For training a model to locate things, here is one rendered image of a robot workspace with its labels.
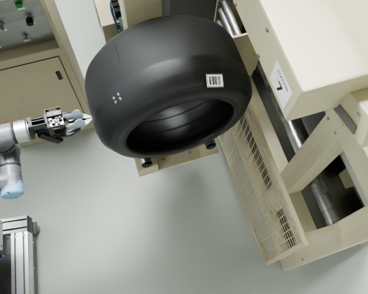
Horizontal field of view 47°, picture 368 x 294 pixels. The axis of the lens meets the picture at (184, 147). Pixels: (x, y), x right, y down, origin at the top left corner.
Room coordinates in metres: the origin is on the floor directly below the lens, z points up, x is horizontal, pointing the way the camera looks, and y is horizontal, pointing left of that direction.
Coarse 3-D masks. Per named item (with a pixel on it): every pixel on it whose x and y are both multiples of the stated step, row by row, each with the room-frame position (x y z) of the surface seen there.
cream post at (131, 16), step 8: (128, 0) 0.93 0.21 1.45; (136, 0) 0.94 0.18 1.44; (144, 0) 0.95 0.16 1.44; (152, 0) 0.96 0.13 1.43; (160, 0) 0.97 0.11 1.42; (120, 8) 1.02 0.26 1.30; (128, 8) 0.93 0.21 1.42; (136, 8) 0.94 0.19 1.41; (144, 8) 0.95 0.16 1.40; (152, 8) 0.96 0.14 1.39; (160, 8) 0.97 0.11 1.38; (128, 16) 0.93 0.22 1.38; (136, 16) 0.94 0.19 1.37; (144, 16) 0.95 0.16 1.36; (152, 16) 0.96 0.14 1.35; (160, 16) 0.97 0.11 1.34; (128, 24) 0.93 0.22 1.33
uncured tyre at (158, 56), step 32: (128, 32) 0.81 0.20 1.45; (160, 32) 0.80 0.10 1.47; (192, 32) 0.82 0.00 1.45; (224, 32) 0.89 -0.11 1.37; (96, 64) 0.74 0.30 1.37; (128, 64) 0.70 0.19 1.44; (160, 64) 0.69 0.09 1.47; (192, 64) 0.70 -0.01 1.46; (224, 64) 0.73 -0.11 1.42; (96, 96) 0.64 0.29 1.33; (128, 96) 0.60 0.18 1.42; (160, 96) 0.60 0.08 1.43; (192, 96) 0.62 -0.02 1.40; (224, 96) 0.66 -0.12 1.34; (96, 128) 0.57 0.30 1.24; (128, 128) 0.54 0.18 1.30; (160, 128) 0.72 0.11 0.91; (192, 128) 0.73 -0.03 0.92; (224, 128) 0.67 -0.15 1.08
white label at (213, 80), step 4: (208, 76) 0.67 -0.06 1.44; (212, 76) 0.67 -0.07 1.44; (216, 76) 0.68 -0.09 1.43; (220, 76) 0.68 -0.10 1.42; (208, 80) 0.66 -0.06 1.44; (212, 80) 0.66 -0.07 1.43; (216, 80) 0.67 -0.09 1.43; (220, 80) 0.67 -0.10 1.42; (208, 84) 0.65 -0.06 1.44; (212, 84) 0.65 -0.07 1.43; (216, 84) 0.66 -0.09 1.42; (220, 84) 0.66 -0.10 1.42
